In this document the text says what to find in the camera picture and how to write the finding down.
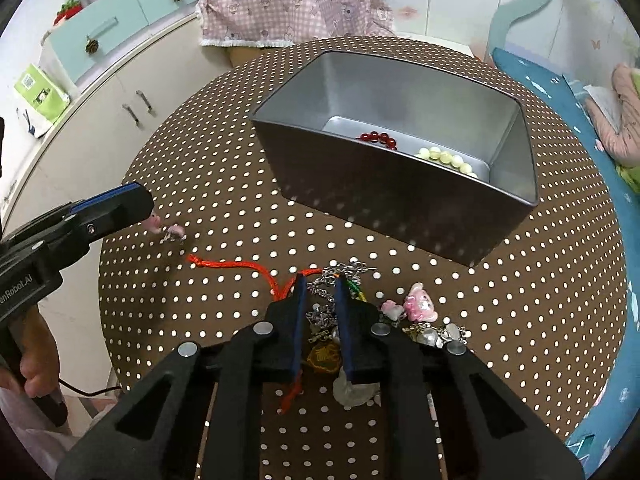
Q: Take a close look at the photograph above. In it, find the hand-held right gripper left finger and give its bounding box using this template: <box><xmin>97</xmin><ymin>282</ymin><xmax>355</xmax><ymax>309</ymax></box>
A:
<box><xmin>55</xmin><ymin>274</ymin><xmax>308</xmax><ymax>480</ymax></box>

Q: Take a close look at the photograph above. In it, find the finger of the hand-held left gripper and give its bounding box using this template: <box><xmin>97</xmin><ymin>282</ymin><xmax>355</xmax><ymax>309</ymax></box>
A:
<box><xmin>7</xmin><ymin>183</ymin><xmax>146</xmax><ymax>241</ymax></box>
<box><xmin>59</xmin><ymin>190</ymin><xmax>156</xmax><ymax>272</ymax></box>

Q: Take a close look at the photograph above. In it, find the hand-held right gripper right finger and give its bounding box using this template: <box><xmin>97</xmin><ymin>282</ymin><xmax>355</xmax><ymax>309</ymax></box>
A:
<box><xmin>334</xmin><ymin>277</ymin><xmax>586</xmax><ymax>480</ymax></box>

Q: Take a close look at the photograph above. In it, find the silver chain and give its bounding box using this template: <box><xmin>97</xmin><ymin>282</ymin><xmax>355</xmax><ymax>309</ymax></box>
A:
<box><xmin>306</xmin><ymin>261</ymin><xmax>379</xmax><ymax>343</ymax></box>

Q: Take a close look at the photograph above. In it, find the pink paw keychain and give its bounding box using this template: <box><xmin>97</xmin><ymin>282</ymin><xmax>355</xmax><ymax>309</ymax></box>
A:
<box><xmin>142</xmin><ymin>213</ymin><xmax>187</xmax><ymax>244</ymax></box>

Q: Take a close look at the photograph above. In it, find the pink charm keychain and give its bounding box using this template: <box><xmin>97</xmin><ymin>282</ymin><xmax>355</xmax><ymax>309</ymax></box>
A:
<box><xmin>380</xmin><ymin>282</ymin><xmax>441</xmax><ymax>324</ymax></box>

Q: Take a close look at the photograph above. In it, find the grey metal tin box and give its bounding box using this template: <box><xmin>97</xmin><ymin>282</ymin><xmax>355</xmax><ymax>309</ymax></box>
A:
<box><xmin>250</xmin><ymin>51</ymin><xmax>539</xmax><ymax>268</ymax></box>

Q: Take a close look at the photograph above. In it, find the person's left hand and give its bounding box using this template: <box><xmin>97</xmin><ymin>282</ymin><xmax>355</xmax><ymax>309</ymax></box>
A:
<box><xmin>0</xmin><ymin>307</ymin><xmax>61</xmax><ymax>400</ymax></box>

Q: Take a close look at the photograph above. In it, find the clear crystal pendant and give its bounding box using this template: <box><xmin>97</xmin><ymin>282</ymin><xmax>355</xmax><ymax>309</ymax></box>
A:
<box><xmin>332</xmin><ymin>369</ymin><xmax>382</xmax><ymax>407</ymax></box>

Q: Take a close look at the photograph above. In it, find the gold clear bead charm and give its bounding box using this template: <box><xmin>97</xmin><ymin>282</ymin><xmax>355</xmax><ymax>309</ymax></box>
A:
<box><xmin>402</xmin><ymin>321</ymin><xmax>471</xmax><ymax>350</ymax></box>

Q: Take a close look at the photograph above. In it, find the brown polka dot tablecloth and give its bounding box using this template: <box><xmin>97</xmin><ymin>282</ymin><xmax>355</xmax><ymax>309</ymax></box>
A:
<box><xmin>98</xmin><ymin>35</ymin><xmax>628</xmax><ymax>480</ymax></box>

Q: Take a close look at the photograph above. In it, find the green tissue box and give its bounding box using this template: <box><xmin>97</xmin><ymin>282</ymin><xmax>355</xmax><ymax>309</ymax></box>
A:
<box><xmin>14</xmin><ymin>63</ymin><xmax>71</xmax><ymax>124</ymax></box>

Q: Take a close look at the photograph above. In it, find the red green decoration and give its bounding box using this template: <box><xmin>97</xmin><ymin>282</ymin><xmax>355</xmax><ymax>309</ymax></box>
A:
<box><xmin>54</xmin><ymin>0</ymin><xmax>84</xmax><ymax>26</ymax></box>

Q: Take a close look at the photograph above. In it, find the pink checked cloth cover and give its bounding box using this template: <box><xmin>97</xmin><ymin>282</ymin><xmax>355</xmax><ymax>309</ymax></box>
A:
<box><xmin>196</xmin><ymin>0</ymin><xmax>399</xmax><ymax>49</ymax></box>

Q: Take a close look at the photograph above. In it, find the teal printed bed sheet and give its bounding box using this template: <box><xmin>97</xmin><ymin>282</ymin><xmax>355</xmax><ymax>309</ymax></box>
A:
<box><xmin>490</xmin><ymin>47</ymin><xmax>640</xmax><ymax>478</ymax></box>

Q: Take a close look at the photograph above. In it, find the green blanket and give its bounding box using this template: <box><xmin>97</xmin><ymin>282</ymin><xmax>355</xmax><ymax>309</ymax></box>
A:
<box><xmin>615</xmin><ymin>160</ymin><xmax>640</xmax><ymax>202</ymax></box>

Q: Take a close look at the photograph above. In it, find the white paper sheet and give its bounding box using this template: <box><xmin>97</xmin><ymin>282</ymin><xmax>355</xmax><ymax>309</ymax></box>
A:
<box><xmin>582</xmin><ymin>85</ymin><xmax>626</xmax><ymax>132</ymax></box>

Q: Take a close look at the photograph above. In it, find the pink quilt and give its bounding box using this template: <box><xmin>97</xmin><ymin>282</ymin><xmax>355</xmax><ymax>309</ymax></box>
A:
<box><xmin>585</xmin><ymin>64</ymin><xmax>640</xmax><ymax>174</ymax></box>

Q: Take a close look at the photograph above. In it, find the teal curved headboard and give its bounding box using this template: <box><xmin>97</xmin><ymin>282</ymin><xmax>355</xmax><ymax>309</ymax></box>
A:
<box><xmin>482</xmin><ymin>0</ymin><xmax>567</xmax><ymax>64</ymax></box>

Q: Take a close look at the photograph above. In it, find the black cable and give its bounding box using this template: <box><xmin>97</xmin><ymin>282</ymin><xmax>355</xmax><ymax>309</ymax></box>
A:
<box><xmin>59</xmin><ymin>379</ymin><xmax>122</xmax><ymax>397</ymax></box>

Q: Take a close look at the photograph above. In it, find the red bead bracelet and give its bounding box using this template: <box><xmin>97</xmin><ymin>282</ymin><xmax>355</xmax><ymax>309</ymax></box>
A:
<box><xmin>356</xmin><ymin>131</ymin><xmax>399</xmax><ymax>152</ymax></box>

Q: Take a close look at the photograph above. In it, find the cream bead bracelet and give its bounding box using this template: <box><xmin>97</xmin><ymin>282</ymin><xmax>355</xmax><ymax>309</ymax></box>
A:
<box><xmin>414</xmin><ymin>146</ymin><xmax>480</xmax><ymax>180</ymax></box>

